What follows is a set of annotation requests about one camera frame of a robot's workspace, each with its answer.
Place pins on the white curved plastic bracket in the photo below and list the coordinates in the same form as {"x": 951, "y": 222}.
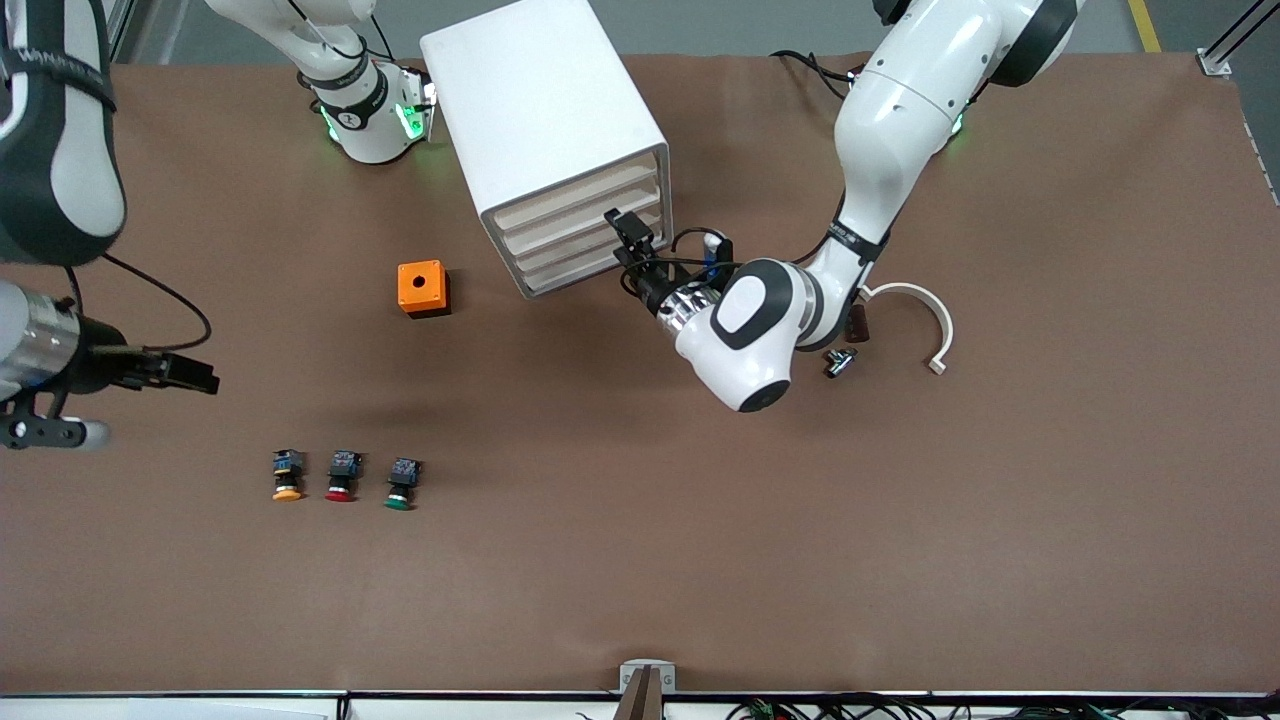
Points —
{"x": 940, "y": 315}

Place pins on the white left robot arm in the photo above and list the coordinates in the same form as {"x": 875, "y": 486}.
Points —
{"x": 900, "y": 120}

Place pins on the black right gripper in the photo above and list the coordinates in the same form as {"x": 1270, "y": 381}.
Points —
{"x": 105, "y": 366}

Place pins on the green mushroom push button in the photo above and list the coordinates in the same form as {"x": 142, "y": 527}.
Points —
{"x": 402, "y": 483}

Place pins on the white table edge rail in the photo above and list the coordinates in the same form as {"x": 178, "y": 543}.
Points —
{"x": 200, "y": 703}

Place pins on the silver metal key switch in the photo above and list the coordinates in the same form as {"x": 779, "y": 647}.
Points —
{"x": 840, "y": 362}

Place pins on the dark brown terminal block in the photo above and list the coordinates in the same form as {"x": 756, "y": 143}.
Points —
{"x": 860, "y": 328}

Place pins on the orange button enclosure box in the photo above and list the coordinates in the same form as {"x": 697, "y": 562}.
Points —
{"x": 420, "y": 285}

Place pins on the aluminium frame profile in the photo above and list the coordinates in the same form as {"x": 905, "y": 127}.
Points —
{"x": 1225, "y": 50}
{"x": 118, "y": 30}

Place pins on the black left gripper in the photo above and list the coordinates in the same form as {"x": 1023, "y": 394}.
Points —
{"x": 652, "y": 288}

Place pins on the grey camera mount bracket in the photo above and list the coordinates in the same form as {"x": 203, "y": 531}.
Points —
{"x": 647, "y": 680}

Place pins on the red mushroom push button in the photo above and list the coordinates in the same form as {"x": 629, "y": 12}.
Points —
{"x": 343, "y": 475}

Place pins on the yellow mushroom push button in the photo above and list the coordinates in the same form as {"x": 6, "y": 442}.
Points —
{"x": 288, "y": 475}

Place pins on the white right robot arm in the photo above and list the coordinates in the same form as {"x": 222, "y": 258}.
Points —
{"x": 60, "y": 150}

